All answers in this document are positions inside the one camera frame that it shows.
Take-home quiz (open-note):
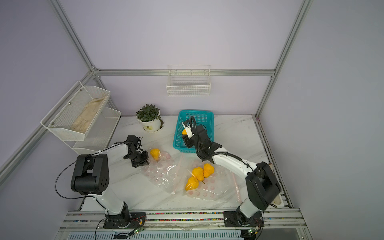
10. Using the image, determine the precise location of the orange yellow pear left bag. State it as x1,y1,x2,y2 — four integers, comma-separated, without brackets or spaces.
150,149,161,162

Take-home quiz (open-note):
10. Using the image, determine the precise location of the white mesh lower shelf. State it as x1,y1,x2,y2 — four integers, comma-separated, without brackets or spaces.
72,107,121,155

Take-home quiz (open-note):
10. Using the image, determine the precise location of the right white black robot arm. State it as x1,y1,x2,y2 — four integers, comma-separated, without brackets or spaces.
183,116,282,221

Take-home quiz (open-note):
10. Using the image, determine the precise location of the yellow pear right bag bottom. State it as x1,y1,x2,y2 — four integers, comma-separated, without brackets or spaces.
184,177,200,191

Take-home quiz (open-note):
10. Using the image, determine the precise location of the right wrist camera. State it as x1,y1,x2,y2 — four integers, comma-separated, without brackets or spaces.
182,119,196,139

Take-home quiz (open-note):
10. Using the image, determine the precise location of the white mesh shelf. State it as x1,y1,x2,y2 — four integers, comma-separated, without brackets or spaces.
41,82,110,142
72,107,121,155

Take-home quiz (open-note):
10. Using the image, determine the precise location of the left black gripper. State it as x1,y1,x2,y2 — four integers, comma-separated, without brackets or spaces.
126,150,149,168

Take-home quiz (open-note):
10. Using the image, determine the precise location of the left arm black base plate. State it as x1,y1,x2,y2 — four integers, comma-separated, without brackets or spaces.
103,212,147,229

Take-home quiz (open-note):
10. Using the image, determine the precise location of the clear zip-top bag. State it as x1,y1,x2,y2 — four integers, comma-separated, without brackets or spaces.
141,148,185,195
181,161,242,203

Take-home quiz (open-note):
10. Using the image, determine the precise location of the beige cloth in shelf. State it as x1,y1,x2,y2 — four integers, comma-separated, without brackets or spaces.
71,97,106,134

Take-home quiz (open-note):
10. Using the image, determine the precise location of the yellow pear right bag middle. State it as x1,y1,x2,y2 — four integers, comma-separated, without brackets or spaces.
192,167,205,182

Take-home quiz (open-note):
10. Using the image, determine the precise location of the white mesh upper shelf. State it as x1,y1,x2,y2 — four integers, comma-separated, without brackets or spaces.
41,82,110,142

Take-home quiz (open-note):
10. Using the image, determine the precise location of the teal plastic basket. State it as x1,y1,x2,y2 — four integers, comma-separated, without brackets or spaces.
173,110,215,153

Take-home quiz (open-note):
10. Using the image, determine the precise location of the yellow pear right bag top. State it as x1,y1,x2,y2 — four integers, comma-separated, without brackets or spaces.
203,164,215,178

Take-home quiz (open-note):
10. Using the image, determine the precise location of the white wire wall basket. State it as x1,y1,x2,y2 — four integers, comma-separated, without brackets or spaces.
166,65,211,97

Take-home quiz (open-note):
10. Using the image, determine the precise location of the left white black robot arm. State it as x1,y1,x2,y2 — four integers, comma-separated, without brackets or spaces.
71,136,149,216

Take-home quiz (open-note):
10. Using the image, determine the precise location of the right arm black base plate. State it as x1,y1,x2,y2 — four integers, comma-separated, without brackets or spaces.
223,211,264,227

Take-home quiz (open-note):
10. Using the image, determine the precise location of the beige work glove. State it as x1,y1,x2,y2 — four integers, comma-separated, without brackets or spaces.
271,193,285,209

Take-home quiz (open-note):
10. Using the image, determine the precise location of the potted green plant white pot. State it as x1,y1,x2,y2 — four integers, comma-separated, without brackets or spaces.
136,104,162,133

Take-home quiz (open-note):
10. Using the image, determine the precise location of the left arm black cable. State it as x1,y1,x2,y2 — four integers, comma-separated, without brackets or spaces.
54,161,91,200

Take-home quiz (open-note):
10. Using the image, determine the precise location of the aluminium rail with coloured beads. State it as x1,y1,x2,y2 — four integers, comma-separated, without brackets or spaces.
59,209,308,232

